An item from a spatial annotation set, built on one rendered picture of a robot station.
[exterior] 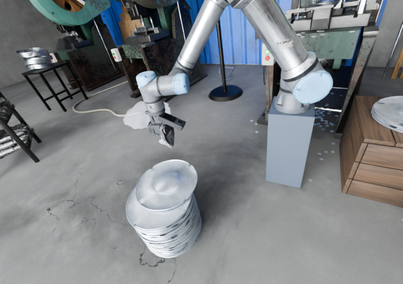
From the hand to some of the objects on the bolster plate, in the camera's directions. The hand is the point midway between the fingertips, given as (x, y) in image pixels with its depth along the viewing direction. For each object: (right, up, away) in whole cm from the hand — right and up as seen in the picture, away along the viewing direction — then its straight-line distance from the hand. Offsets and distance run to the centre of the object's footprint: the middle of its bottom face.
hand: (173, 145), depth 90 cm
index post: (+100, +71, +11) cm, 123 cm away
